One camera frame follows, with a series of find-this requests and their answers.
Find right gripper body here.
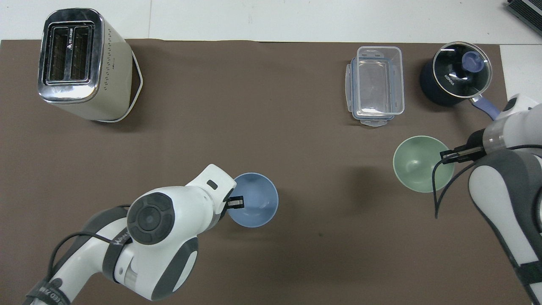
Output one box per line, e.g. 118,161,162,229
456,129,487,161

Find blue bowl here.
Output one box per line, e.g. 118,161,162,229
227,172,279,228

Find green bowl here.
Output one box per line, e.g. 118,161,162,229
393,136,455,194

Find dark blue saucepan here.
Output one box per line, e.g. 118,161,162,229
420,42,503,120

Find glass pot lid blue knob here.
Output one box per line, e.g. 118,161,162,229
432,42,493,99

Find clear container lid blue clips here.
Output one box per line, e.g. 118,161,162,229
346,57,399,127

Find clear plastic food container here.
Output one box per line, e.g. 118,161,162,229
351,46,405,117

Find black stand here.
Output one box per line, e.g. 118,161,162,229
507,0,542,25

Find cream and chrome toaster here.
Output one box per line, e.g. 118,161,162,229
37,8,144,123

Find black cable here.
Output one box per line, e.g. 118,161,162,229
47,205,133,293
431,144,542,219

